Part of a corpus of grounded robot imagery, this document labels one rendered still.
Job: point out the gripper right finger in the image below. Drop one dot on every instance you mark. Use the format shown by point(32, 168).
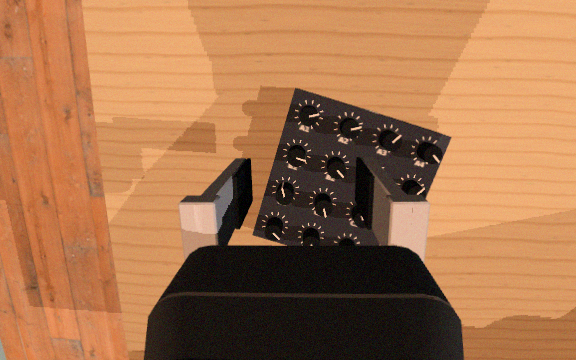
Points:
point(397, 219)

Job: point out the black knob box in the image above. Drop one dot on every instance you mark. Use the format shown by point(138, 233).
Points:
point(315, 168)

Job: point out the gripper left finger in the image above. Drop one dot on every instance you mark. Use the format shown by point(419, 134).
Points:
point(211, 218)

